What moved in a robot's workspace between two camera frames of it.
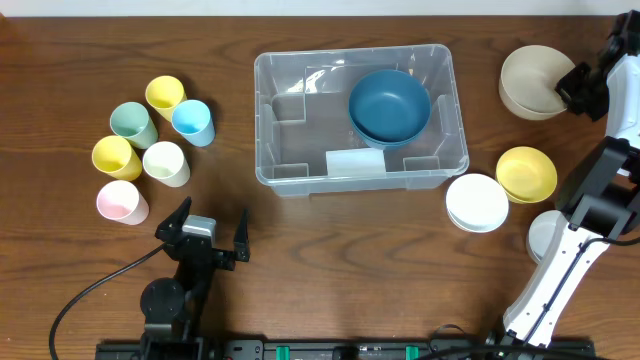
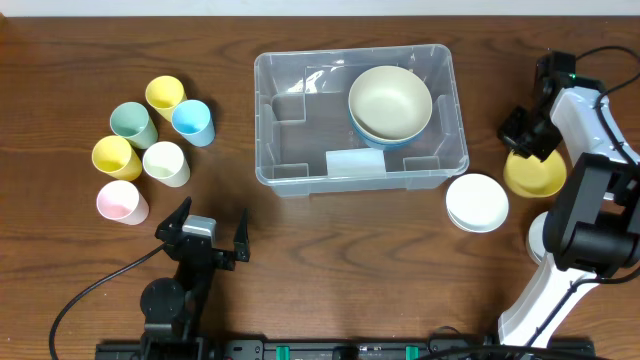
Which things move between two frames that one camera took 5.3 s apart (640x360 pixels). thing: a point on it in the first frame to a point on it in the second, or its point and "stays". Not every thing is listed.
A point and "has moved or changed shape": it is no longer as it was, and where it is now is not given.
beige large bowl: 528,81 to 390,103
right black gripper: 569,92 to 507,129
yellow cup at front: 114,156 stays
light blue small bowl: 541,231 stays
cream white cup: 164,162 stays
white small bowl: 476,203 stays
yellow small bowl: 526,175 has moved or changed shape
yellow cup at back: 163,93 stays
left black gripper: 223,262 stays
